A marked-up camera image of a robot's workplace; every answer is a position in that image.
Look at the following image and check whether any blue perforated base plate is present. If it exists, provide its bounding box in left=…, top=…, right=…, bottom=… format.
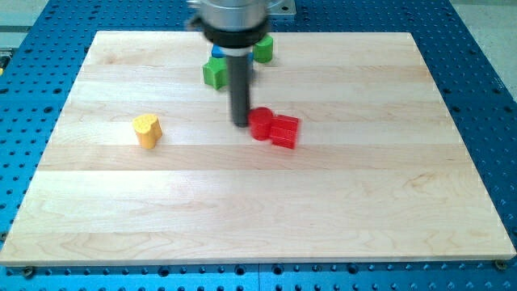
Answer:
left=1, top=1, right=516, bottom=290

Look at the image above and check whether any light wooden board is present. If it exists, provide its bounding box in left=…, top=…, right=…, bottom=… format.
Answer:
left=1, top=31, right=515, bottom=266

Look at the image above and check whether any red cylinder block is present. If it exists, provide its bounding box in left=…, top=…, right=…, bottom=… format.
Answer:
left=248, top=107, right=274, bottom=141

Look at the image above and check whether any green star block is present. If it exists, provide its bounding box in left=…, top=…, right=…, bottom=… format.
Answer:
left=203, top=57, right=228, bottom=90

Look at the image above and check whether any red ridged block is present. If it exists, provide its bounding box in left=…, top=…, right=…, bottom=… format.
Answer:
left=269, top=115, right=300, bottom=150

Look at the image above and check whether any blue block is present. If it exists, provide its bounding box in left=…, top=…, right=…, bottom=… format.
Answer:
left=211, top=44, right=225, bottom=58

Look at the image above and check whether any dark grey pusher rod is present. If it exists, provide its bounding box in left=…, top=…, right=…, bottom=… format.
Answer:
left=226, top=55, right=251, bottom=128

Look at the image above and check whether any green cylinder block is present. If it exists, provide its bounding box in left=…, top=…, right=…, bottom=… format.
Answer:
left=253, top=35, right=274, bottom=63

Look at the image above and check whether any yellow heart block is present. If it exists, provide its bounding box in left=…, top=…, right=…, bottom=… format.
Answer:
left=132, top=113, right=162, bottom=150

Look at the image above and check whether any silver robot mounting plate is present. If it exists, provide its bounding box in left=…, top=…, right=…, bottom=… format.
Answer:
left=267, top=0, right=296, bottom=15

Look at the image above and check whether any silver black cylindrical end effector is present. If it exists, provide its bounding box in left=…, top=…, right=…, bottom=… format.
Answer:
left=187, top=0, right=268, bottom=57

